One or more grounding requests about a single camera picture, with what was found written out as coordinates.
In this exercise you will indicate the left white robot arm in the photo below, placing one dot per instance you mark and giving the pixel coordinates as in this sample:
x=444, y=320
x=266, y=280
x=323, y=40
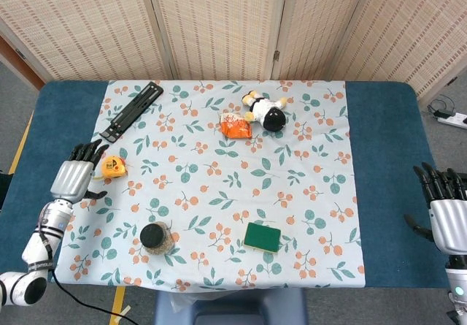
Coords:
x=36, y=246

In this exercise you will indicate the blue table cover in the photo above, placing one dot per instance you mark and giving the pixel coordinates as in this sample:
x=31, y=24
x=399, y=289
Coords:
x=386, y=157

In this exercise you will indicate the black power adapter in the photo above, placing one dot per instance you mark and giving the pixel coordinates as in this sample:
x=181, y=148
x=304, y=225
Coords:
x=443, y=113

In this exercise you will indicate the floral print tablecloth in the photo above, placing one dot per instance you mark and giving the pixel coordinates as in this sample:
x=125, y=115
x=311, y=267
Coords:
x=226, y=179

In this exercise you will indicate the white power strip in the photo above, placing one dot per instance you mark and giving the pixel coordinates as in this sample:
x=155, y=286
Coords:
x=454, y=119

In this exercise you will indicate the brown wooden board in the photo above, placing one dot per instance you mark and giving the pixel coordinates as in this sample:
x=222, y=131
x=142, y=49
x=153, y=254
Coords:
x=18, y=60

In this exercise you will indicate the black white plush toy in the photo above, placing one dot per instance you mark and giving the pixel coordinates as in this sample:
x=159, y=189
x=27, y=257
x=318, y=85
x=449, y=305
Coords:
x=268, y=111

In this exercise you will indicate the green yellow sponge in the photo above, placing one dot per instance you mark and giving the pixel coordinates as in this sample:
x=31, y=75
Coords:
x=262, y=237

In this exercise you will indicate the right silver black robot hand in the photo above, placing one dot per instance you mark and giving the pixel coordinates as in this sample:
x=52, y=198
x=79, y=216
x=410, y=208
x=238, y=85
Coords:
x=447, y=222

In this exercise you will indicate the glass jar with black lid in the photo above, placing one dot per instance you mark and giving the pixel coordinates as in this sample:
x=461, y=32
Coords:
x=153, y=235

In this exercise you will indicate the woven folding screen panel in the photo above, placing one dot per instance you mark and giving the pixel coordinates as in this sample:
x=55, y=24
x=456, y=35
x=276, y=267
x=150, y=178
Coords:
x=219, y=22
x=73, y=22
x=317, y=22
x=416, y=29

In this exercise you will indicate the yellow tape measure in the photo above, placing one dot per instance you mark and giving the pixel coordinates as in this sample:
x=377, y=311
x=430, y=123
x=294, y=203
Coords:
x=114, y=166

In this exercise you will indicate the black box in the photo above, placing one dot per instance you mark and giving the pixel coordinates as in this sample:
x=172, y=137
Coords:
x=3, y=191

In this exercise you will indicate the black folding stand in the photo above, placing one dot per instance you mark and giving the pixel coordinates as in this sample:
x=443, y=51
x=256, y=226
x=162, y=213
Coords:
x=135, y=107

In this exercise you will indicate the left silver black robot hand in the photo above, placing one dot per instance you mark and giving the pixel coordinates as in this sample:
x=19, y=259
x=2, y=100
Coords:
x=71, y=179

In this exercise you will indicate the orange snack packet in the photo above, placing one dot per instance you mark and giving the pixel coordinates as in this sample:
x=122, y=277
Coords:
x=236, y=126

